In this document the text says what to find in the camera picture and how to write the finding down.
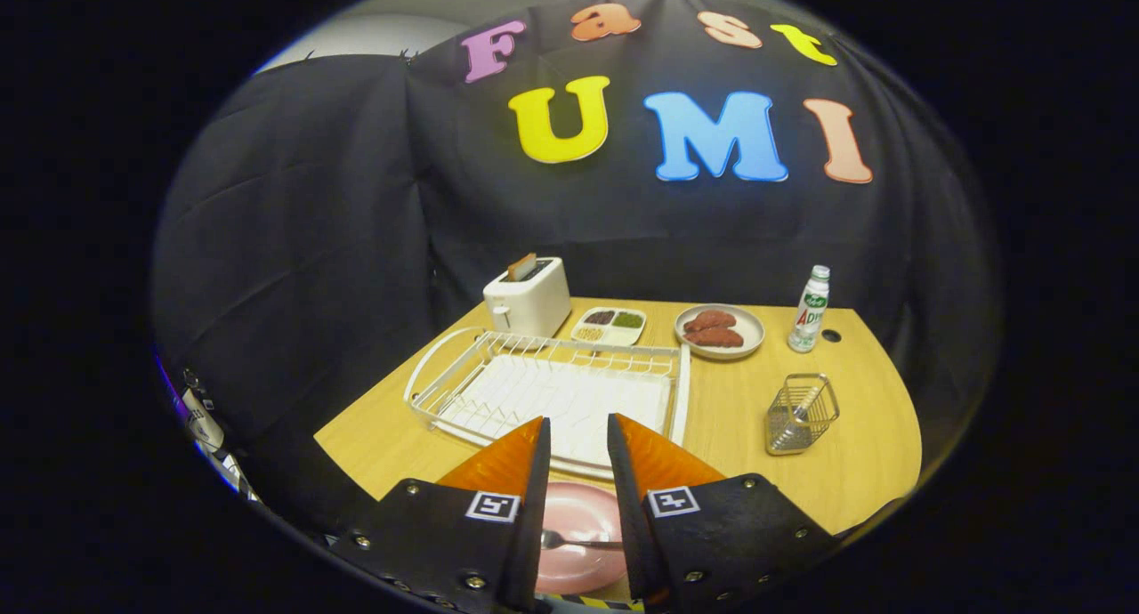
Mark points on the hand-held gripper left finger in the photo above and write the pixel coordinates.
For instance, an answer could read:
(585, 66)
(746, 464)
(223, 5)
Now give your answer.
(529, 525)

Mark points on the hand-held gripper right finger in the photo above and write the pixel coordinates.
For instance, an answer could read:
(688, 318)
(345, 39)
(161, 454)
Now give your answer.
(627, 525)

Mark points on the pink plate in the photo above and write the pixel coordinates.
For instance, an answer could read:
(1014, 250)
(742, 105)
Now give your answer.
(578, 507)

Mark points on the white divided bean dish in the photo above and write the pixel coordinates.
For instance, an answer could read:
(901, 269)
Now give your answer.
(623, 336)

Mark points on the beige round plate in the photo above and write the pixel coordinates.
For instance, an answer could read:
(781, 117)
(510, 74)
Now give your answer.
(752, 329)

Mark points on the yellow black striped tape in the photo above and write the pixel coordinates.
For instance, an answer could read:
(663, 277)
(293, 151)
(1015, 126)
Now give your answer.
(587, 602)

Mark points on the white drain tray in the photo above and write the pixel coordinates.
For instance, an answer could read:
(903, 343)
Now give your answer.
(569, 400)

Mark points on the white toaster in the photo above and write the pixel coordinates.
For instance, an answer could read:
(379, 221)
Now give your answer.
(534, 307)

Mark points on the brown toast slice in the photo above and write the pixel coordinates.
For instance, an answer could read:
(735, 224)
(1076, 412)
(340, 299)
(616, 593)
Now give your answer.
(521, 267)

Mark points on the white drink bottle green cap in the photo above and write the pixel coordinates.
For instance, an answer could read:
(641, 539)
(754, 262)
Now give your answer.
(808, 316)

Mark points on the white and black device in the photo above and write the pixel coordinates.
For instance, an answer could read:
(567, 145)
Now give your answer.
(206, 427)

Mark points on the black backdrop cloth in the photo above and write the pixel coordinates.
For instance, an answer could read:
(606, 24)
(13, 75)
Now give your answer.
(311, 240)

